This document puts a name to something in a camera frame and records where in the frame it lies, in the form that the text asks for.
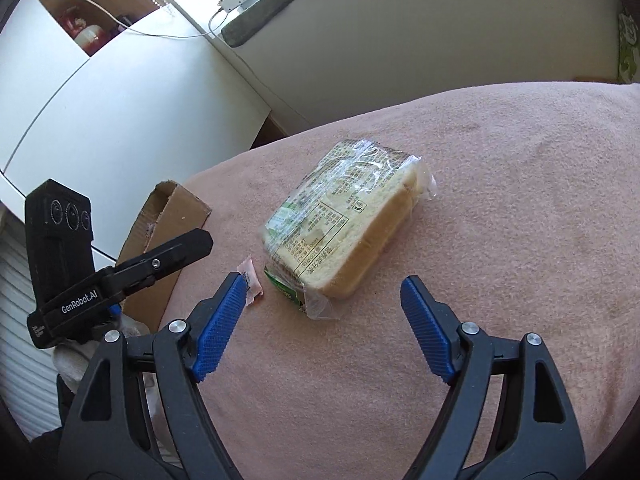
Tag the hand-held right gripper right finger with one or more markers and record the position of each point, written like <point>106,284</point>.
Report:
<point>430,332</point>

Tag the brown cardboard box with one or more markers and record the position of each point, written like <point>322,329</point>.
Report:
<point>165,220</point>

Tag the green white carton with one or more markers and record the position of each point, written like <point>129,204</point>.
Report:
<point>630,45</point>

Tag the clear bag of sliced bread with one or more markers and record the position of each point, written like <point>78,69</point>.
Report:
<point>340,225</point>

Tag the pink blanket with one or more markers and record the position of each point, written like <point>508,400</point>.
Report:
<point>475,210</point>

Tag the white cabinet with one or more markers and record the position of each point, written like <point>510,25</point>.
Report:
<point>125,120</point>

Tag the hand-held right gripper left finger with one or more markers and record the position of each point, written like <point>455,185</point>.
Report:
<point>220,330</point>

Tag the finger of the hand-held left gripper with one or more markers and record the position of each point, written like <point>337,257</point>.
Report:
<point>170,257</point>

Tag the person's left hand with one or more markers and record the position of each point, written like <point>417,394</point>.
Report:
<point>70,360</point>

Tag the cardboard storage box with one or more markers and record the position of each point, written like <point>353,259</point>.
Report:
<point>100,0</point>

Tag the pink white snack packet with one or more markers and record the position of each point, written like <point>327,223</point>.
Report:
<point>252,280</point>

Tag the white ribbed radiator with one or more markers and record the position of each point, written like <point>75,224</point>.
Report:
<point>25,335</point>

